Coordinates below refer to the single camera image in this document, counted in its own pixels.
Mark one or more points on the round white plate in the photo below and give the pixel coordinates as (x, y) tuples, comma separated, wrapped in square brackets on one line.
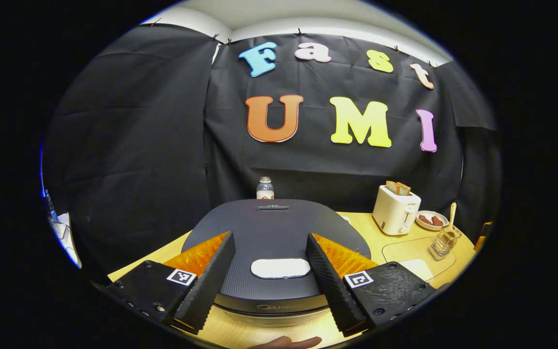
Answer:
[(439, 228)]

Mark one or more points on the small red label bottle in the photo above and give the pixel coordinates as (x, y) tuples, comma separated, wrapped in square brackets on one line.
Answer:
[(265, 190)]

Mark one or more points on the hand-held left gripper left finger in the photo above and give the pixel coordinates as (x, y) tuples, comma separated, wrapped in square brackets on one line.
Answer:
[(209, 286)]

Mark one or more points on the grey rice cooker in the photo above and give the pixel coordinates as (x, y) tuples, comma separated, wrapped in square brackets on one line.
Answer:
[(269, 232)]

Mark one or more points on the white toaster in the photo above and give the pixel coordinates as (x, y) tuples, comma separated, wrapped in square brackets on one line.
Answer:
[(393, 213)]

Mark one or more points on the wooden spoon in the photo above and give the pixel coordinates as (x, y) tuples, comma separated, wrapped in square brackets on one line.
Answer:
[(452, 218)]

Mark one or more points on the toast slice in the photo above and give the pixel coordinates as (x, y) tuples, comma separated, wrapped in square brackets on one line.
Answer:
[(391, 187), (404, 189)]

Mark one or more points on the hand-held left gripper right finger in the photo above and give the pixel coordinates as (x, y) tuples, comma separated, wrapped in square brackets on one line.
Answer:
[(332, 286)]

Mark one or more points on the clear table mat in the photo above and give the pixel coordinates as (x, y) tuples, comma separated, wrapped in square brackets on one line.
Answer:
[(405, 249)]

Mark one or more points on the white square dish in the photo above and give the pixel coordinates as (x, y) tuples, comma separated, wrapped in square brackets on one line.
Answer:
[(417, 269)]

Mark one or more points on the brown food piece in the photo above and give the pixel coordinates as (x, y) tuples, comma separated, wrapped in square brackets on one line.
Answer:
[(425, 219), (437, 221)]

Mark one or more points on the black backdrop cloth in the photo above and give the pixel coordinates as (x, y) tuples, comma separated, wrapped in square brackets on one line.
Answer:
[(129, 145)]

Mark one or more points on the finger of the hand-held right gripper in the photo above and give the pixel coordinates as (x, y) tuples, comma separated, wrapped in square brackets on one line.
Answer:
[(483, 235)]

